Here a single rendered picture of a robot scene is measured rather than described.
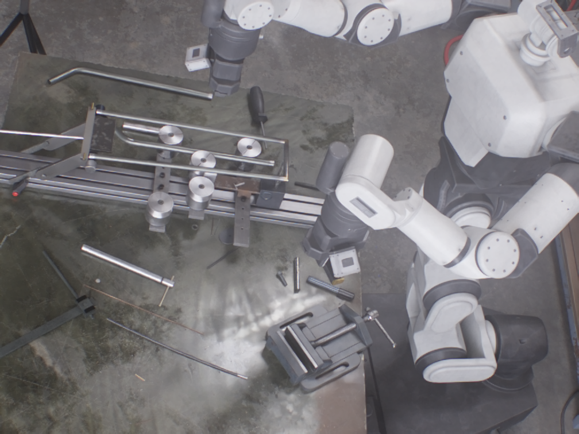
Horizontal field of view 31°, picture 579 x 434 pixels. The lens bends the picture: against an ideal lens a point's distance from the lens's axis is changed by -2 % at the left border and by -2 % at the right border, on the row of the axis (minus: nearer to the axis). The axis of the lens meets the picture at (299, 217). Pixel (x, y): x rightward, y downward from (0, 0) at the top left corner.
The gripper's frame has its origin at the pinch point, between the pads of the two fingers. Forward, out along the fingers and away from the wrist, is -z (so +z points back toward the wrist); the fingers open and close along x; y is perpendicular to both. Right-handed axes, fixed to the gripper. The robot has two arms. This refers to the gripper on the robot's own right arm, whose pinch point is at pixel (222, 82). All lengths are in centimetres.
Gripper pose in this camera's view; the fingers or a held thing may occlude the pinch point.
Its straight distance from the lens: 197.2
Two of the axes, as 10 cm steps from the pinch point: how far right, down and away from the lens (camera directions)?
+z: 2.2, -5.8, -7.8
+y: 9.8, 1.5, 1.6
